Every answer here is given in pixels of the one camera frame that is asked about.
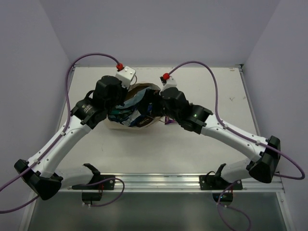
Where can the light blue snack bag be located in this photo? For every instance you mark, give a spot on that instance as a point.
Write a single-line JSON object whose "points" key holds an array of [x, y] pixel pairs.
{"points": [[135, 99]]}

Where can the blue snack packet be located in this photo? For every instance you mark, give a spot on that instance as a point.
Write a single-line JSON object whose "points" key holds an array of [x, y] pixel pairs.
{"points": [[131, 120]]}

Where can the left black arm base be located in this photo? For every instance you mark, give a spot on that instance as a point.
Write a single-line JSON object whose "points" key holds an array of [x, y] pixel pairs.
{"points": [[93, 191]]}

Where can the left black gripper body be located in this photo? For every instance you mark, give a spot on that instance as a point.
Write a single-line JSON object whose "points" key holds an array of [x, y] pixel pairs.
{"points": [[121, 95]]}

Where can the beige paper bag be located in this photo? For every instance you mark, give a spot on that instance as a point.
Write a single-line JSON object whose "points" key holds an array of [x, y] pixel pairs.
{"points": [[131, 92]]}

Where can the brown kettle chips bag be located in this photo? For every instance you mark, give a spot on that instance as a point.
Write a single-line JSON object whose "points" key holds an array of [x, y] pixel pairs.
{"points": [[144, 121]]}

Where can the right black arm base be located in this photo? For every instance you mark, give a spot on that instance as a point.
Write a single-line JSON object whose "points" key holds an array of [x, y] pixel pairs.
{"points": [[209, 182]]}

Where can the green snack packet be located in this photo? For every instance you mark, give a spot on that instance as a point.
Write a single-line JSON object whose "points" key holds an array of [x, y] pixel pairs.
{"points": [[118, 115]]}

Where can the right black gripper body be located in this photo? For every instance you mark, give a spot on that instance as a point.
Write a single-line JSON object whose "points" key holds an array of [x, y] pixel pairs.
{"points": [[173, 115]]}

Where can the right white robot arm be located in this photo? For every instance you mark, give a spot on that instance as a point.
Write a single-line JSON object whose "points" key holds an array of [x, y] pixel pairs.
{"points": [[261, 153]]}

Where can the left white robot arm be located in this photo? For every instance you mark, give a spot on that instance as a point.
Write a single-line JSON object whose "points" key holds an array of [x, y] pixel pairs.
{"points": [[40, 172]]}

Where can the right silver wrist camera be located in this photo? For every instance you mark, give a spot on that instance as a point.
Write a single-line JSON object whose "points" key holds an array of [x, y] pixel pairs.
{"points": [[168, 81]]}

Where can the aluminium mounting rail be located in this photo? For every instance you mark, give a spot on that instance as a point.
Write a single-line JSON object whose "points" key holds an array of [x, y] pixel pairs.
{"points": [[187, 182]]}

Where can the purple pink candy bag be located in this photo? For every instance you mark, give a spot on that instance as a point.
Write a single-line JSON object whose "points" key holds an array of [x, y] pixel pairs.
{"points": [[169, 121]]}

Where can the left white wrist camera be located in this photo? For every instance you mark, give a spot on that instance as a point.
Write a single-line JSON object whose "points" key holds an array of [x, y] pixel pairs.
{"points": [[126, 76]]}

